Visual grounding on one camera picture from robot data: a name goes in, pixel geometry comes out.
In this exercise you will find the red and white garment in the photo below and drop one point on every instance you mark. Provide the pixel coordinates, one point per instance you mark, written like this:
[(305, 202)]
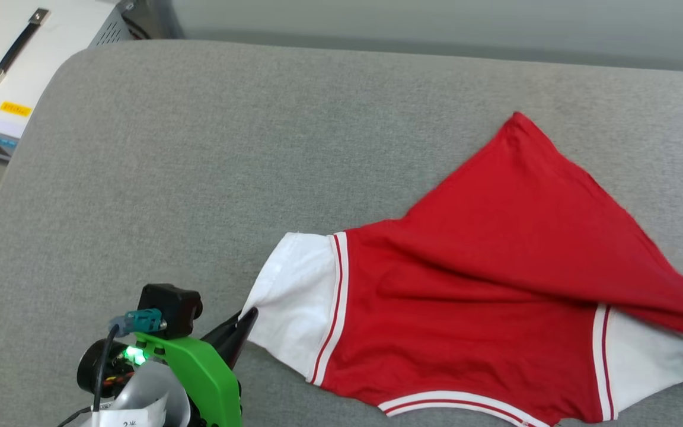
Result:
[(466, 296)]

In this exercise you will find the white equipment box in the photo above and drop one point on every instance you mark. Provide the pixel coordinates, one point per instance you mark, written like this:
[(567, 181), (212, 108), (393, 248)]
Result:
[(51, 53)]

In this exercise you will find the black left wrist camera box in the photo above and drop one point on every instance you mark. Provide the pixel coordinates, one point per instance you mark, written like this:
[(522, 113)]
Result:
[(172, 308)]

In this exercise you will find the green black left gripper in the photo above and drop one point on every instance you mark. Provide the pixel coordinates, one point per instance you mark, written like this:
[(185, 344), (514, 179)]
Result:
[(205, 379)]

